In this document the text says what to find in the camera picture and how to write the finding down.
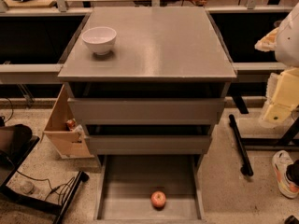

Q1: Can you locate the black stand base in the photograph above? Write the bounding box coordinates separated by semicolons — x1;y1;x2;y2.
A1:
229;115;299;176

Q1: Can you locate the white orange sneaker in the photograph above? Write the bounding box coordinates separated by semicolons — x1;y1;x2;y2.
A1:
272;150;299;199

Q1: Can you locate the grey middle drawer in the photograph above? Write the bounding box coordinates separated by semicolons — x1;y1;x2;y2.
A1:
86;135;211;155

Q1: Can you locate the left grey metal rail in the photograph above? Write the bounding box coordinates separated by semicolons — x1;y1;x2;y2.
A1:
0;64;63;84

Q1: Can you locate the right grey metal rail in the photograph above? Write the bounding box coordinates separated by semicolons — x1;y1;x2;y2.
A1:
232;62;287;83

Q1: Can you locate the black cart frame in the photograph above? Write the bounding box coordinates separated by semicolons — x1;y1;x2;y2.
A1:
0;125;89;224

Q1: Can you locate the black cable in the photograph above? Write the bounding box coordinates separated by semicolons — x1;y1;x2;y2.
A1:
15;170;78;205

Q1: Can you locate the red snack packet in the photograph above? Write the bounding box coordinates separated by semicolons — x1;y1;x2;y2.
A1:
66;119;77;131

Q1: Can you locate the wooden box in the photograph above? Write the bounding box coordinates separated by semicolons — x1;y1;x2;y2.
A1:
44;87;93;159

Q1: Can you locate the grey metal rail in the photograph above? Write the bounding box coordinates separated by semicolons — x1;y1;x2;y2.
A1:
0;64;63;84
232;62;287;83

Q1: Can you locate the grey drawer cabinet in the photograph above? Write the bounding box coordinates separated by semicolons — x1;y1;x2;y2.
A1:
57;6;237;173

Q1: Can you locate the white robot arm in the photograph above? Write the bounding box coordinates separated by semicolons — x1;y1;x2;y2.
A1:
254;4;299;127

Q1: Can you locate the grey open bottom drawer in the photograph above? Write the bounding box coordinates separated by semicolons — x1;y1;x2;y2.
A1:
95;155;206;224

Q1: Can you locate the clear plastic bottle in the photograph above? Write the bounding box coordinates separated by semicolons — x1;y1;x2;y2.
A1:
20;180;39;195

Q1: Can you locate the white ceramic bowl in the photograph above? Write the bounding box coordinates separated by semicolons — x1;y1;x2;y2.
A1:
81;26;117;55

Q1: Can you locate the red apple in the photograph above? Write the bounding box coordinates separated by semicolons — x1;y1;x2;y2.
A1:
150;191;166;208

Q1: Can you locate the grey top drawer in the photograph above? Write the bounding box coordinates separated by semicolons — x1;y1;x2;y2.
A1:
68;98;224;125

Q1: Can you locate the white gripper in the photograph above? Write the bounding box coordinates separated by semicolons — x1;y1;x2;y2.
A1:
254;28;299;124

